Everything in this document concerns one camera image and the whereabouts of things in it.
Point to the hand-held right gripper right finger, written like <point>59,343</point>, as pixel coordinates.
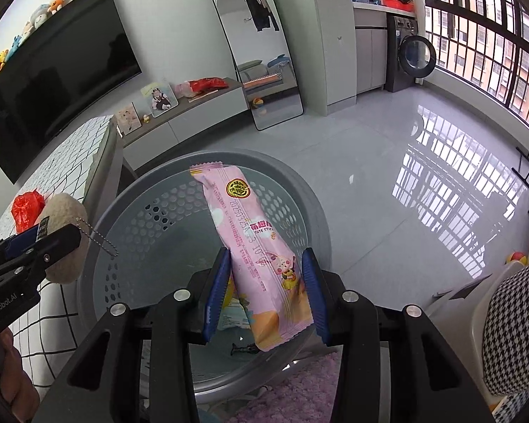
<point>313,291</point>

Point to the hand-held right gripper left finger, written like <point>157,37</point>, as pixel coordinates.
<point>218,291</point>

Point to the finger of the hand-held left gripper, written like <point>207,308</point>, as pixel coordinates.
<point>22,242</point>
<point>57,244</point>

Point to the beige round plush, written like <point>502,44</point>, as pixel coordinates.
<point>64,209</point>

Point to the pink snack packet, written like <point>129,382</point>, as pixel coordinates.
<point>255,246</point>

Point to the grey perforated plastic basket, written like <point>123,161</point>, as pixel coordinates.
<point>158,211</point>

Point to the person's left hand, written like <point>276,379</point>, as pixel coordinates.
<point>22,379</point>

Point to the red plastic bag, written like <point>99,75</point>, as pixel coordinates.
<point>26,209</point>

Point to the white checked tablecloth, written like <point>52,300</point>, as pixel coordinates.
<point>70,154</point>

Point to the grey television cabinet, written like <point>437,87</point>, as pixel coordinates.
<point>189,123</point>

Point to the yellow bear plush toy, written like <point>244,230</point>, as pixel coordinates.
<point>1,62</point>

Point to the pale pink bag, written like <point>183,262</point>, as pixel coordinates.
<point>184,89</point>

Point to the houndstooth cushion chair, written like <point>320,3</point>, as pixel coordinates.
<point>515,326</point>

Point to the small orange yellow ball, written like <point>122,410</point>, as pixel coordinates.
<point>516,258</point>

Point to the red bag on cabinet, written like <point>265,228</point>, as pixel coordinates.
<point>208,84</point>

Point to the tall standing mirror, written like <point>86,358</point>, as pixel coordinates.
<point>269,75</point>

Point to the low grey counter cabinet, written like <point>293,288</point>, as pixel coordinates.
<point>370,53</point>

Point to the tall grey cupboard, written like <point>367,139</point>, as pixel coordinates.
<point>333,39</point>

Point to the grey washing machine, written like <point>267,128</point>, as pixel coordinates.
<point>408,53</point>

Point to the orange plastic basin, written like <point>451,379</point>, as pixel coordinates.
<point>397,1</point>

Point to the black window grille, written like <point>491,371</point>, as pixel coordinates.
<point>489,31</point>

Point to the small pale photo frame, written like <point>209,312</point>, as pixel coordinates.
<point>128,119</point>

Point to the black wall television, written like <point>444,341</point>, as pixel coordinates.
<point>48,97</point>

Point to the clear standing photo frame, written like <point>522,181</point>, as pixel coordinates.
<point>159,98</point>

